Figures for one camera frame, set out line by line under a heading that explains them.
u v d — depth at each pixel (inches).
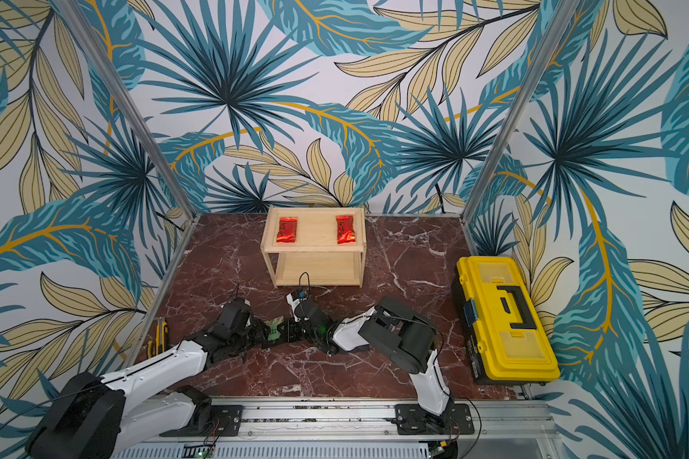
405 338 20.0
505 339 28.1
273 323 35.2
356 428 28.9
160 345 33.1
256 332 30.7
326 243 33.6
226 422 29.0
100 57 29.5
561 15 27.1
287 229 33.7
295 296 33.0
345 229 33.7
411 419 29.1
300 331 30.8
